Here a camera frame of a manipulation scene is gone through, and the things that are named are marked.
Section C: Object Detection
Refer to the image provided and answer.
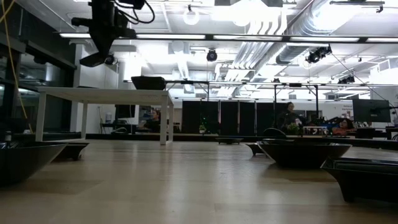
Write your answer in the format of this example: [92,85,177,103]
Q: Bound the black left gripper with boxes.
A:
[71,0,137,67]

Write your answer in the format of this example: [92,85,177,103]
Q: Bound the black wavy square bowl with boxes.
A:
[256,139,353,170]
[131,75,167,91]

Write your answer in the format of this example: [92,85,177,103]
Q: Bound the small black square plate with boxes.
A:
[320,156,398,203]
[244,142,265,157]
[51,142,90,162]
[215,137,244,146]

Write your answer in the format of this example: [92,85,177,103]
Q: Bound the black leaf-shaped plate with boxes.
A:
[0,141,68,188]

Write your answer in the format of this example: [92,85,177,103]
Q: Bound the white perforated metal shelf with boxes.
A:
[35,86,175,146]

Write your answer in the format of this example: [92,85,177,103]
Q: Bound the black computer monitor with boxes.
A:
[352,98,392,123]
[114,104,136,119]

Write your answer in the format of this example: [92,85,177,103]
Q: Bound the black desk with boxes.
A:
[99,123,139,134]

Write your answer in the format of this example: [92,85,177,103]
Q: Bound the person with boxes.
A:
[143,108,162,134]
[331,118,357,136]
[276,101,307,134]

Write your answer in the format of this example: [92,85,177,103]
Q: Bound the round ceiling lamp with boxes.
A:
[182,9,200,26]

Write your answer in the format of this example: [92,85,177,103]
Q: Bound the black ceiling spotlights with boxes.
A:
[305,45,333,65]

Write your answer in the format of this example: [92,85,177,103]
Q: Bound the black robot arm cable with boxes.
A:
[113,0,155,25]

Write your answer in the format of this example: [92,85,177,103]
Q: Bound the yellow cable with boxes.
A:
[0,0,34,134]

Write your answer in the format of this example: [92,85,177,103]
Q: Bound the black aluminium table frame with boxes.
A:
[0,133,398,150]

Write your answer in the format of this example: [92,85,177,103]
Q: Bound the black metal station frame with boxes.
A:
[164,80,320,119]

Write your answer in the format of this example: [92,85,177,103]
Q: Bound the black partition wall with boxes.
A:
[182,100,280,135]

